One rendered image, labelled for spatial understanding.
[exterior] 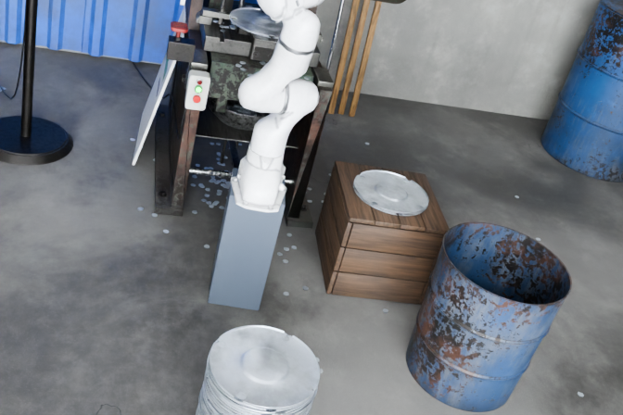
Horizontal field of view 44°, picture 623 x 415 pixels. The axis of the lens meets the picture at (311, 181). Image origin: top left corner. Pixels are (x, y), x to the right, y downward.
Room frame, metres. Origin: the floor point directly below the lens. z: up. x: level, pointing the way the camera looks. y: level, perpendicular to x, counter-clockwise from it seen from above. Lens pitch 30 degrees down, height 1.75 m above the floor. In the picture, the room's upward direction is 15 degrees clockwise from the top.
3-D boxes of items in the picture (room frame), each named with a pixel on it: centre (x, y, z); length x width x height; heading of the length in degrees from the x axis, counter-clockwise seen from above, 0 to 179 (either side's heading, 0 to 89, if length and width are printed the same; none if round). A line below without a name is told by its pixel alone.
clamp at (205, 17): (2.86, 0.51, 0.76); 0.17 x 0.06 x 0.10; 107
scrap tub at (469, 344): (2.07, -0.66, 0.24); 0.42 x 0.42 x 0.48
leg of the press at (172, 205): (2.96, 0.65, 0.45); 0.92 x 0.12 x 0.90; 17
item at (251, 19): (2.79, 0.32, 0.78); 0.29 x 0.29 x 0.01
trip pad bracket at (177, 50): (2.60, 0.58, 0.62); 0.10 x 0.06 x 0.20; 107
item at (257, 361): (1.48, -0.01, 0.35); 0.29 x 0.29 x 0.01
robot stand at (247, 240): (2.17, 0.16, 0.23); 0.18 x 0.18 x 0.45; 9
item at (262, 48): (2.74, 0.30, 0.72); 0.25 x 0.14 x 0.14; 17
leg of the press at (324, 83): (3.12, 0.14, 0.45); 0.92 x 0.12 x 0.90; 17
